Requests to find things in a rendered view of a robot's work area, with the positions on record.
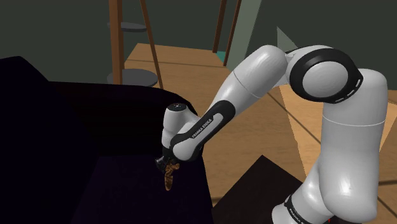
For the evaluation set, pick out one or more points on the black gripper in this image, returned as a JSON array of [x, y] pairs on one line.
[[162, 161]]

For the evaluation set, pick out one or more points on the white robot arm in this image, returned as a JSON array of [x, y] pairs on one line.
[[350, 139]]

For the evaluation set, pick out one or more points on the brown wooden leg frame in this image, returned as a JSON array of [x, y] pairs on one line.
[[218, 28]]

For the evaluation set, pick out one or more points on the orange brown patterned toy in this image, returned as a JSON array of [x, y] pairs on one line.
[[169, 180]]

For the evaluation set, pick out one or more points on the black robot stand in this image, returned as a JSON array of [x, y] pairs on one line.
[[248, 192]]

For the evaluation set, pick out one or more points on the wooden stand with grey shelves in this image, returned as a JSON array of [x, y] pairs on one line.
[[117, 46]]

